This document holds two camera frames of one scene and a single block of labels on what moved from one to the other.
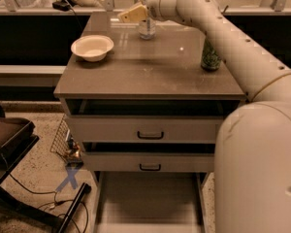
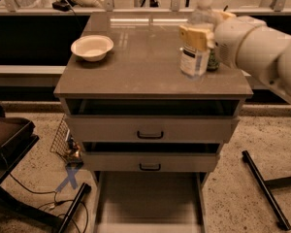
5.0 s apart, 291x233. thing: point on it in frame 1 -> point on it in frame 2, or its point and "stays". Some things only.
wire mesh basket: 62,138 stays
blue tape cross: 71,178 stays
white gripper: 152,6 -> 227,39
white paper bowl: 93,48 stays
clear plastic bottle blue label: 147,28 -> 195,61
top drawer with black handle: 145,120 stays
